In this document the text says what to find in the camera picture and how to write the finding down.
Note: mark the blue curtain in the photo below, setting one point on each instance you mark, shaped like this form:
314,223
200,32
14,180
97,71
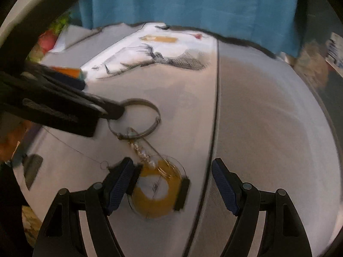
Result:
187,2

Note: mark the orange metal tray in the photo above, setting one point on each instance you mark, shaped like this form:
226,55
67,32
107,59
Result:
67,72

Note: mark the green plant in red pot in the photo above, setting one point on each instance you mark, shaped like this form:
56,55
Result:
48,41

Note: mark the white printed table runner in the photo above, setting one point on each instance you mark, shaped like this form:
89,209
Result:
182,99

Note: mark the grey cloth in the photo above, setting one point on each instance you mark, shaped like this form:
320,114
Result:
268,139

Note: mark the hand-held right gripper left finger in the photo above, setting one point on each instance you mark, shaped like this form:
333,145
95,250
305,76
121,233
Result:
119,187

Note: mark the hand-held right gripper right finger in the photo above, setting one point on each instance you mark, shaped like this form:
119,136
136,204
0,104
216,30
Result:
225,190

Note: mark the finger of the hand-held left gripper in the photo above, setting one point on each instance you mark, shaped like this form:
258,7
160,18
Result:
53,104
77,84

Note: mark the white sticker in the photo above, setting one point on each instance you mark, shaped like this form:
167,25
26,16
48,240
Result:
335,50

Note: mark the silver bangle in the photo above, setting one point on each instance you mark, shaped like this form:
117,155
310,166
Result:
157,117

